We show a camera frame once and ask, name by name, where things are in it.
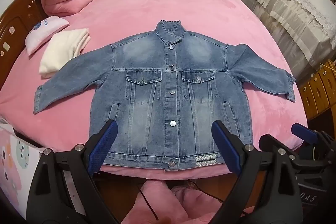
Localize blue denim jacket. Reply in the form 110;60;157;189
34;20;295;170

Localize wooden drawer cabinet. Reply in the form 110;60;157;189
299;60;335;120

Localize cartoon printed storage bag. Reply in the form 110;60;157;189
1;118;51;218

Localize pink plush trousers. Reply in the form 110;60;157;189
122;178;257;224

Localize cream lace-covered furniture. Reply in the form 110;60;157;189
242;0;335;83

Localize folded cream white garment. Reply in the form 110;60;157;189
39;28;91;79

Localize brown wooden headboard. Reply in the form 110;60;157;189
1;0;47;85

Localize black cable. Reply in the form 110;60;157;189
136;178;247;222

